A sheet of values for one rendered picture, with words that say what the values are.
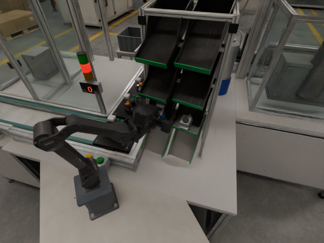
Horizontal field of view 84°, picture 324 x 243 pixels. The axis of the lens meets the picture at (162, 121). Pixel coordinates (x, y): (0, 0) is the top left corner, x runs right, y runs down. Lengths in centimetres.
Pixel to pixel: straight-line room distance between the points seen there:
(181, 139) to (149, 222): 44
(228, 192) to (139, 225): 50
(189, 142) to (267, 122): 77
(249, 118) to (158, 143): 81
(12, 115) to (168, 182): 126
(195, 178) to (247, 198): 111
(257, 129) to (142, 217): 109
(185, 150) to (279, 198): 148
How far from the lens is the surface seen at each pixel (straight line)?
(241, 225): 203
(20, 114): 171
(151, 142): 102
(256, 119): 156
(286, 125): 163
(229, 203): 109
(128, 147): 109
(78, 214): 110
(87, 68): 111
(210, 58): 69
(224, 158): 122
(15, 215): 236
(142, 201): 104
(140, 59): 69
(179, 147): 100
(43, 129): 62
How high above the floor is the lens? 183
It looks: 45 degrees down
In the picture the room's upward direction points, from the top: straight up
